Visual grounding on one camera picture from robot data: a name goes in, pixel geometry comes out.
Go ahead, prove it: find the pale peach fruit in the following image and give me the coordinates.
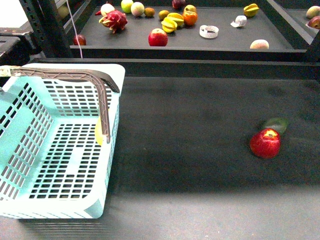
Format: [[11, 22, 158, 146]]
[[249, 39, 270, 49]]

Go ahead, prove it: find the dark purple passion fruit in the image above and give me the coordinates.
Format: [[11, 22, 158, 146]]
[[171, 0, 186, 10]]

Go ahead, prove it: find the small yellow-brown fruit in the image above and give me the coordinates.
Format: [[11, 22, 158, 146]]
[[158, 10, 170, 21]]

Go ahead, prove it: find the yellow star fruit front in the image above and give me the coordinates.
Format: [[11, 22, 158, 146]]
[[161, 17, 178, 33]]

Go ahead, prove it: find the green apple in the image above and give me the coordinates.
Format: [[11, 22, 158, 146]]
[[120, 0, 134, 14]]

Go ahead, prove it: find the yellow star fruit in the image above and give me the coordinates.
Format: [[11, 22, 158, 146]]
[[243, 3, 260, 18], [166, 12, 184, 27], [161, 17, 178, 33]]

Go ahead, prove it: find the light blue plastic basket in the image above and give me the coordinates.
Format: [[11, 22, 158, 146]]
[[0, 63, 126, 219]]

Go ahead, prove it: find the green avocado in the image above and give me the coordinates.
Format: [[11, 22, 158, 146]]
[[262, 117, 289, 135]]

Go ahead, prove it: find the red apple on shelf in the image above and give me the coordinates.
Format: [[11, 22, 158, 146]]
[[148, 28, 168, 47]]

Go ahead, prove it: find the orange persimmon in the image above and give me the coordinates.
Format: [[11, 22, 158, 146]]
[[182, 11, 198, 26]]

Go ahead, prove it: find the brown basket handle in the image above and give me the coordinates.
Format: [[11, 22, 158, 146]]
[[0, 65, 120, 144]]

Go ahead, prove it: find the brown kiwi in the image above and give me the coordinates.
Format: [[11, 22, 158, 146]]
[[144, 7, 155, 18]]

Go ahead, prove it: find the black upper shelf tray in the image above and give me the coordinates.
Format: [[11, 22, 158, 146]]
[[70, 0, 316, 62]]

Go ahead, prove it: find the white cable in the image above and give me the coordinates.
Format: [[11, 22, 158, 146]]
[[65, 0, 84, 60]]

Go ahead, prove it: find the yellow star fruit back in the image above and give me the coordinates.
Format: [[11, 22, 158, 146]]
[[166, 12, 184, 27]]

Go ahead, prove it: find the red fruit behind post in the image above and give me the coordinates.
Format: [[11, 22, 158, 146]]
[[307, 15, 320, 30]]

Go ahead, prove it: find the black metal rack post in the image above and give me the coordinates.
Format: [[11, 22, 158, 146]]
[[20, 0, 73, 58]]

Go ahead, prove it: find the yellow star fruit right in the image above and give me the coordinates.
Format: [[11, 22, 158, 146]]
[[243, 3, 260, 18]]

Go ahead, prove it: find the red apple near front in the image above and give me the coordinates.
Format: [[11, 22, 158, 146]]
[[249, 128, 281, 159]]

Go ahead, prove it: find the small dark red apple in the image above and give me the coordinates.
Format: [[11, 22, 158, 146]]
[[73, 34, 87, 46]]

